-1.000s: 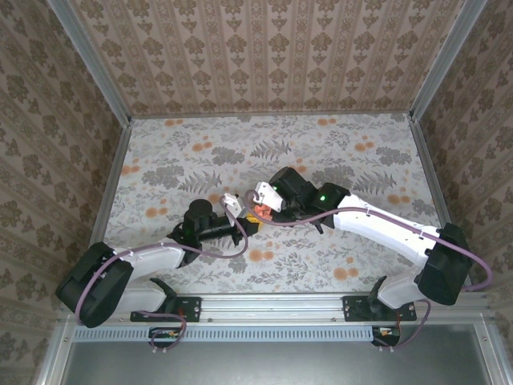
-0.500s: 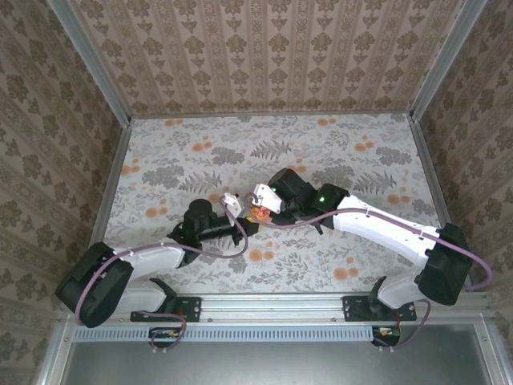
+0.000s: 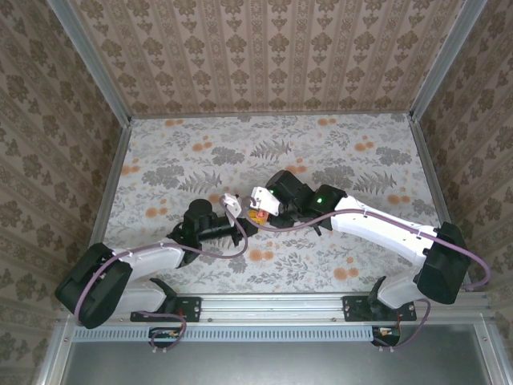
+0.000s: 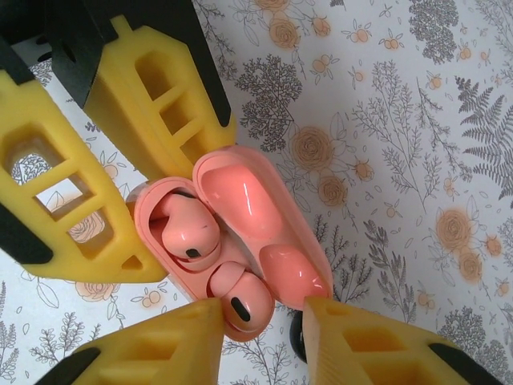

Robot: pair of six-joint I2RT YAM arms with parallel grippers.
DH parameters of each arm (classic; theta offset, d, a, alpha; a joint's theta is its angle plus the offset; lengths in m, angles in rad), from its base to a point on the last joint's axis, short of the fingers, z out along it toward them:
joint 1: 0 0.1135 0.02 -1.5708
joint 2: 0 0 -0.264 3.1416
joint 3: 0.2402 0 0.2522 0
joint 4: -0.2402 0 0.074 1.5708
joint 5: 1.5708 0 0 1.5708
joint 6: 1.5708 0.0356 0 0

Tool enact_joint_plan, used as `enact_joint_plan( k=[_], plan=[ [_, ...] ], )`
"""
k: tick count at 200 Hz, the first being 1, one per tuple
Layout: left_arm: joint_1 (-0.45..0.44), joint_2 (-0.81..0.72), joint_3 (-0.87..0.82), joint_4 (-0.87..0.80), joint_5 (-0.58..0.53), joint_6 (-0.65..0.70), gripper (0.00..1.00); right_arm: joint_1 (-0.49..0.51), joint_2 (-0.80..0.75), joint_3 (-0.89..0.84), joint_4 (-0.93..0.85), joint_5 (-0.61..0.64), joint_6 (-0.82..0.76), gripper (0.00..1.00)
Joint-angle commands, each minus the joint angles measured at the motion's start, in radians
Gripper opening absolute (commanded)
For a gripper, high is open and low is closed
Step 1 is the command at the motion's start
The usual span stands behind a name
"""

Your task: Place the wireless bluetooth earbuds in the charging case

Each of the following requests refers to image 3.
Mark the grey metal sheet panel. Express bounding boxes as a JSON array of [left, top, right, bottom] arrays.
[[59, 324, 506, 385]]

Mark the aluminium table side rail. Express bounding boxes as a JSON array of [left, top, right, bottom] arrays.
[[83, 120, 132, 272], [408, 115, 475, 290]]

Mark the aluminium frame corner post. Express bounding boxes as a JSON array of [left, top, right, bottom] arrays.
[[409, 0, 489, 121], [46, 0, 134, 126]]

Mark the aluminium table back rail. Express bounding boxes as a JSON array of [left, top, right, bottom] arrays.
[[130, 113, 414, 120]]

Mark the black cable junction box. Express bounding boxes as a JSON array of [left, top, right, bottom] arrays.
[[371, 325, 402, 346], [148, 326, 180, 342]]

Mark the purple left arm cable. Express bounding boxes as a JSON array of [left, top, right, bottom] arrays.
[[74, 195, 248, 356]]

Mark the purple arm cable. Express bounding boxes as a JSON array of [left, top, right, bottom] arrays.
[[74, 195, 248, 356], [239, 196, 492, 353]]

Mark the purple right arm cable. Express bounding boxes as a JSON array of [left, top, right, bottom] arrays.
[[239, 196, 492, 353]]

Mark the white slotted cable duct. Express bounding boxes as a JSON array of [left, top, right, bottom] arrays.
[[95, 324, 380, 342]]

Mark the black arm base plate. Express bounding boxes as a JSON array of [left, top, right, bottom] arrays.
[[343, 295, 417, 322], [130, 295, 202, 323]]

